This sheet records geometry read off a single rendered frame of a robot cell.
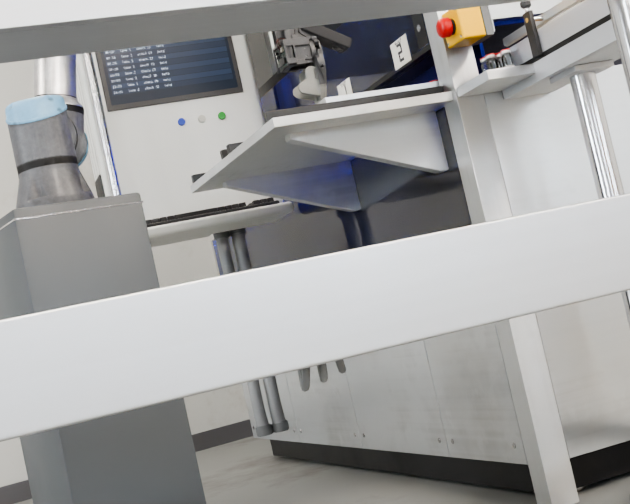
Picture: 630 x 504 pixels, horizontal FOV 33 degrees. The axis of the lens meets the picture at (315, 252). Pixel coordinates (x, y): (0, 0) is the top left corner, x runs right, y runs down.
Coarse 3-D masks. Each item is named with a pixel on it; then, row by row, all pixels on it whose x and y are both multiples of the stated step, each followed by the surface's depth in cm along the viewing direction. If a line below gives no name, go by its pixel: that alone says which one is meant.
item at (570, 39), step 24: (576, 0) 202; (600, 0) 191; (528, 24) 211; (552, 24) 206; (576, 24) 199; (600, 24) 193; (528, 48) 215; (552, 48) 207; (576, 48) 200; (600, 48) 194; (552, 72) 209; (504, 96) 226
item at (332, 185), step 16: (256, 176) 269; (272, 176) 271; (288, 176) 272; (304, 176) 274; (320, 176) 275; (336, 176) 277; (352, 176) 278; (256, 192) 270; (272, 192) 270; (288, 192) 272; (304, 192) 273; (320, 192) 275; (336, 192) 276; (352, 192) 278; (336, 208) 277; (352, 208) 277
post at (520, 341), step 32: (448, 64) 223; (480, 96) 225; (480, 128) 224; (480, 160) 223; (480, 192) 222; (512, 320) 220; (512, 352) 221; (512, 384) 223; (544, 384) 221; (544, 416) 220; (544, 448) 219; (544, 480) 219
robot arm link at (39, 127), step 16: (48, 96) 208; (16, 112) 206; (32, 112) 205; (48, 112) 206; (64, 112) 209; (16, 128) 206; (32, 128) 205; (48, 128) 205; (64, 128) 208; (16, 144) 206; (32, 144) 204; (48, 144) 205; (64, 144) 207; (16, 160) 207; (32, 160) 204
